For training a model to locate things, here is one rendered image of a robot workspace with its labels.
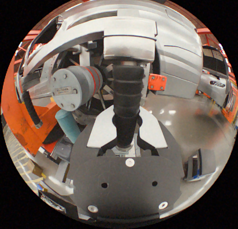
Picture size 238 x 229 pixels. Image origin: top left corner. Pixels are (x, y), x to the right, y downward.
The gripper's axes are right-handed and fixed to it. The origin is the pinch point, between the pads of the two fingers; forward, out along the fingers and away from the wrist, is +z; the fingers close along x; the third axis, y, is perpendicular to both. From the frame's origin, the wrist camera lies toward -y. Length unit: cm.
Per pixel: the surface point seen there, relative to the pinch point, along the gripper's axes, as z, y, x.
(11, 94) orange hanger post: -7, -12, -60
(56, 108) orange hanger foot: 27, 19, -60
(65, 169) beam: -12, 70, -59
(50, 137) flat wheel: 11, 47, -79
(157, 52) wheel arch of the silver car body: 34.2, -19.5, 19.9
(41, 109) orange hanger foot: 14, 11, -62
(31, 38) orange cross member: 76, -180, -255
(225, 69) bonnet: 61, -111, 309
